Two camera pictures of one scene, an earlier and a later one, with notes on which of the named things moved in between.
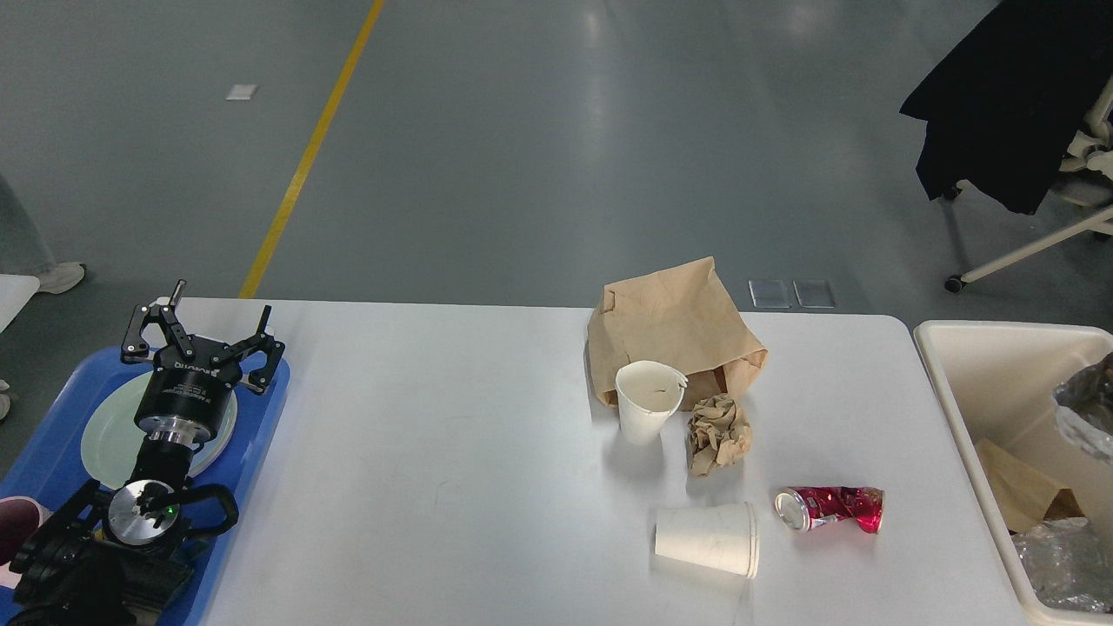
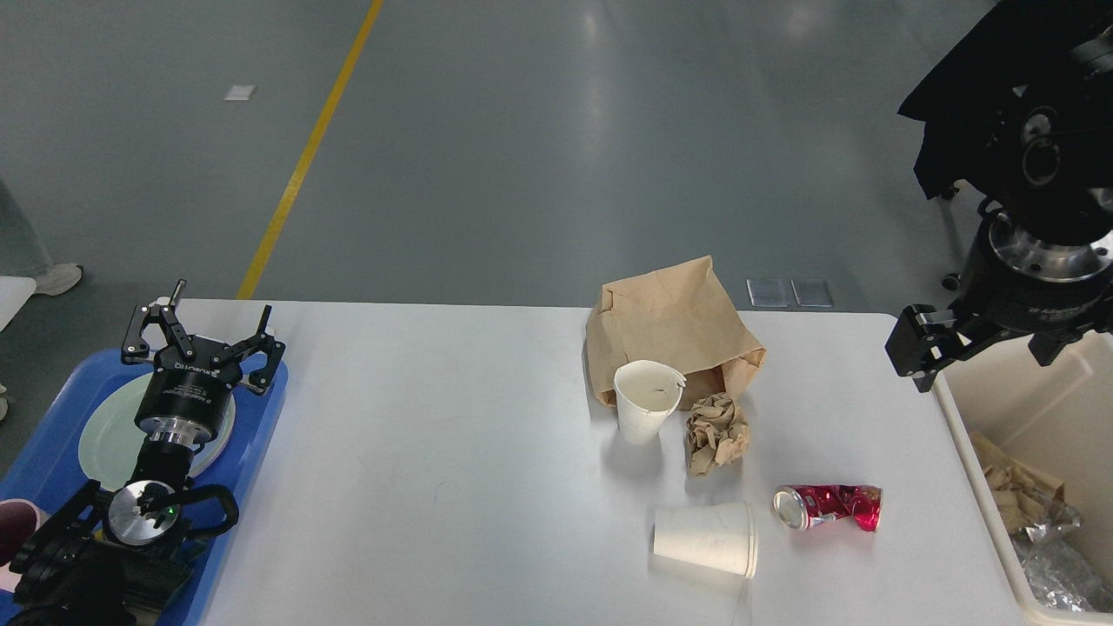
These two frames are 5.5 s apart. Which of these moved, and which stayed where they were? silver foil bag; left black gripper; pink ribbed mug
Moved: silver foil bag
Stayed: left black gripper; pink ribbed mug
